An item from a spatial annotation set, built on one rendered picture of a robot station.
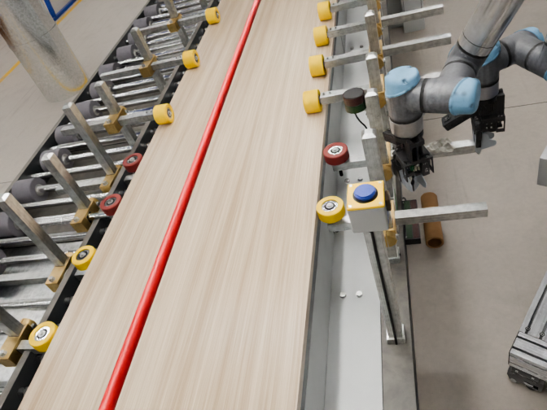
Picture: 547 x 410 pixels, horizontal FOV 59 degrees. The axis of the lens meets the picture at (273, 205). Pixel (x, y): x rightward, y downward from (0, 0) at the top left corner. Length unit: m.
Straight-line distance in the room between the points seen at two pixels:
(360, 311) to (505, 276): 0.97
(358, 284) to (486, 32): 0.81
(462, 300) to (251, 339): 1.25
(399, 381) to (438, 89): 0.69
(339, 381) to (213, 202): 0.65
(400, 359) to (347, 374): 0.17
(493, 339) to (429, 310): 0.27
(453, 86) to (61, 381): 1.15
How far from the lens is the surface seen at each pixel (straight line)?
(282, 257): 1.30
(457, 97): 1.07
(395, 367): 1.30
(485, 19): 1.12
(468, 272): 2.31
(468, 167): 2.79
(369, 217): 0.92
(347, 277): 1.56
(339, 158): 1.53
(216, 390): 1.15
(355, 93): 1.39
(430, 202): 2.49
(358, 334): 1.45
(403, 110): 1.12
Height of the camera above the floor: 1.86
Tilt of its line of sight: 41 degrees down
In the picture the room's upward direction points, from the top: 22 degrees counter-clockwise
